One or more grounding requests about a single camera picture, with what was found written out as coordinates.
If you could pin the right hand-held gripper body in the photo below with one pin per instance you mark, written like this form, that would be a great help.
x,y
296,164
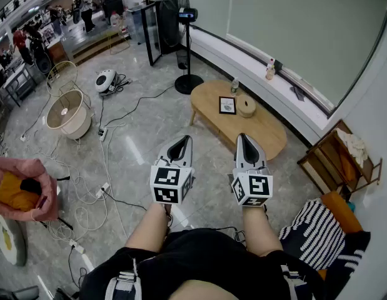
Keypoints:
x,y
252,184

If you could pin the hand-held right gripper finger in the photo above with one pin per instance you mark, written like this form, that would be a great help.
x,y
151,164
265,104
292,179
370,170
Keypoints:
x,y
261,158
239,155

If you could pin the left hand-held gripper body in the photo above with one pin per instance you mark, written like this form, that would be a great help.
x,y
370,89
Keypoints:
x,y
165,180

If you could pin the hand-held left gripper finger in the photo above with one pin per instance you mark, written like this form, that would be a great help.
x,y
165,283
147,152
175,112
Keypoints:
x,y
166,150
188,158

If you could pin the person's right forearm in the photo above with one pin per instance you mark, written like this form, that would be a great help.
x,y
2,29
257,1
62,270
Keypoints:
x,y
260,230

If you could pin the person's left forearm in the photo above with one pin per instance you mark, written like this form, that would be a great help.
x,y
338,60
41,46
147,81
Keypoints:
x,y
146,230

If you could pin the wooden coffee table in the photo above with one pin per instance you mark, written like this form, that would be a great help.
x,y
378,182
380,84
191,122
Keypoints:
x,y
262,130

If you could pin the round wooden box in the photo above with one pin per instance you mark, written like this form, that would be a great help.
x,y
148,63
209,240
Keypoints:
x,y
246,106

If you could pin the black framed picture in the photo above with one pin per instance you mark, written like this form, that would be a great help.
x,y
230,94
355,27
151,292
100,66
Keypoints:
x,y
227,105

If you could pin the white power strip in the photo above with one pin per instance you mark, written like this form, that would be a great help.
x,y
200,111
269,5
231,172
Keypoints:
x,y
77,246
103,134
102,190

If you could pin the wooden shelf rack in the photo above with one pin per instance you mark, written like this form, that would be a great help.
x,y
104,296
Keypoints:
x,y
324,164

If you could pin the clear plastic water bottle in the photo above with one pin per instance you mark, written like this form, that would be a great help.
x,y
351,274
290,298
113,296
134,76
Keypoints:
x,y
234,86

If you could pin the black standing fan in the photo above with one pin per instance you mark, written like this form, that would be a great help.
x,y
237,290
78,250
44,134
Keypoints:
x,y
189,84

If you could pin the black white striped blanket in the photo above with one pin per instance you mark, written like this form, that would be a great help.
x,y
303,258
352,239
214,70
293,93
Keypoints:
x,y
315,230

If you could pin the beige drink bottle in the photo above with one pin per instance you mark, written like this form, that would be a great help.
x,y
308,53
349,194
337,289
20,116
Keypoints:
x,y
270,72

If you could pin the orange cushion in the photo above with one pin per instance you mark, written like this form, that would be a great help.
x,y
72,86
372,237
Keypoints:
x,y
348,166

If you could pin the person's black-clothed torso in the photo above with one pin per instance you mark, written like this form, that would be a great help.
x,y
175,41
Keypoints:
x,y
205,258

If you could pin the black mesh waste bin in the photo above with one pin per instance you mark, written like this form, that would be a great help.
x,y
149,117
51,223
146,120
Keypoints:
x,y
182,59

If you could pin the white window ledge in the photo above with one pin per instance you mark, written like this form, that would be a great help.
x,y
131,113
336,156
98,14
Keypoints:
x,y
243,61

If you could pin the white round device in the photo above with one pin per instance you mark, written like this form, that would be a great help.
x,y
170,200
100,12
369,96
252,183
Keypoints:
x,y
104,80

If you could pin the orange sofa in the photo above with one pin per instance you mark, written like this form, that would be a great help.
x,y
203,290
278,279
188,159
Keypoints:
x,y
343,211

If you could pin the small black box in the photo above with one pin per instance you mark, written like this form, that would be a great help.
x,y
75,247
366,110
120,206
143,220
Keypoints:
x,y
278,65

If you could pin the small red-capped bottle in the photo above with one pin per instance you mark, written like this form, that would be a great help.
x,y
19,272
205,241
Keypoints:
x,y
270,62

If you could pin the teal item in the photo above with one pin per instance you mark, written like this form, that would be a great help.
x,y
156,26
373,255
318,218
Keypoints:
x,y
352,206

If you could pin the pink fabric bag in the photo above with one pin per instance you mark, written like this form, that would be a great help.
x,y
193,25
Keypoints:
x,y
46,195

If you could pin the black glass-door cabinet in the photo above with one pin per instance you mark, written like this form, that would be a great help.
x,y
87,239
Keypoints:
x,y
152,27

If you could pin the large grey roller blind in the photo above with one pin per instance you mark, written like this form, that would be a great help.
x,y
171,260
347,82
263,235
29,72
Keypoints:
x,y
305,27

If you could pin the large water jug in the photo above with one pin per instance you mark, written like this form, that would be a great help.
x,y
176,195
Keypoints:
x,y
115,19

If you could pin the yellow cloth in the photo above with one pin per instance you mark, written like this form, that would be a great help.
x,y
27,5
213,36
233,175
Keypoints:
x,y
12,192

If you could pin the white round mat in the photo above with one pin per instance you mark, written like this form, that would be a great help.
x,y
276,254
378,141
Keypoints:
x,y
12,242

